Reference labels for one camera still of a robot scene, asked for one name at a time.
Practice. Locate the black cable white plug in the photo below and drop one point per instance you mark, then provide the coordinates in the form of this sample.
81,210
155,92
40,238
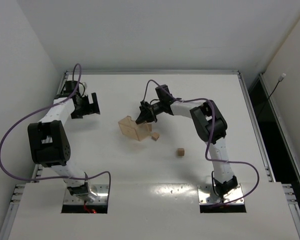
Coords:
280,79

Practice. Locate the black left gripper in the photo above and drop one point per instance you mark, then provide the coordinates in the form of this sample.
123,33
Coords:
84,108

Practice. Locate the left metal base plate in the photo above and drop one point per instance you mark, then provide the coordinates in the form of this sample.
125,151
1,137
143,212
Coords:
92,194

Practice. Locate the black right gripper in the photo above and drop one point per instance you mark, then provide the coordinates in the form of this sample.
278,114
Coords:
149,112

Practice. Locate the clear amber plastic bin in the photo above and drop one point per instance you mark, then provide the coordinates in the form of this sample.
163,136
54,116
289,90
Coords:
132,130

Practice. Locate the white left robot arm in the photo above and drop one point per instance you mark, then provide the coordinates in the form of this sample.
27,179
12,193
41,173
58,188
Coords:
49,144

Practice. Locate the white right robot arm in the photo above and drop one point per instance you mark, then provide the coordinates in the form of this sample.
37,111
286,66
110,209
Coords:
209,124

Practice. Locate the aluminium table frame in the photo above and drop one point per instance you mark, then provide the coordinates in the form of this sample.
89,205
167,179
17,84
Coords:
154,191

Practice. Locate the wood cube block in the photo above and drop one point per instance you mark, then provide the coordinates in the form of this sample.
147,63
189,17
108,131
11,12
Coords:
181,152
155,136

